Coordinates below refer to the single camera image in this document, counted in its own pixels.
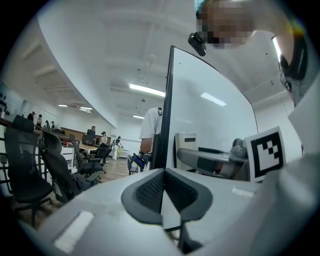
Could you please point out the black computer monitor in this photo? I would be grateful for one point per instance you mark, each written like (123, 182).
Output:
(88, 139)

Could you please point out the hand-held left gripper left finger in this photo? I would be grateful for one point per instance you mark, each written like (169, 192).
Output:
(130, 200)

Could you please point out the person's head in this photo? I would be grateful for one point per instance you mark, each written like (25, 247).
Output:
(225, 22)

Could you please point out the wooden desk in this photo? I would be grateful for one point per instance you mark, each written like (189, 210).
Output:
(88, 147)

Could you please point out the person's gray shirt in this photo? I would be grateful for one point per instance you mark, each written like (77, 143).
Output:
(312, 75)

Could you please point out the black mesh office chair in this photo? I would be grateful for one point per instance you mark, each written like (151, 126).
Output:
(104, 153)
(85, 162)
(23, 160)
(57, 165)

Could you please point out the ceiling light panel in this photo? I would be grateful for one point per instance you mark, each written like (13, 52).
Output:
(86, 108)
(138, 116)
(63, 106)
(147, 90)

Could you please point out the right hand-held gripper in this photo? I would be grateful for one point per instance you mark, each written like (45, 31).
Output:
(265, 152)

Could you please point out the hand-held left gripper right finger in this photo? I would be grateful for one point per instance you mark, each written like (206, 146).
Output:
(202, 200)

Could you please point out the black head-worn camera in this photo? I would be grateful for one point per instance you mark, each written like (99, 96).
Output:
(197, 43)

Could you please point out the black-framed whiteboard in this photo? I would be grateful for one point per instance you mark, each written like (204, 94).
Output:
(212, 117)

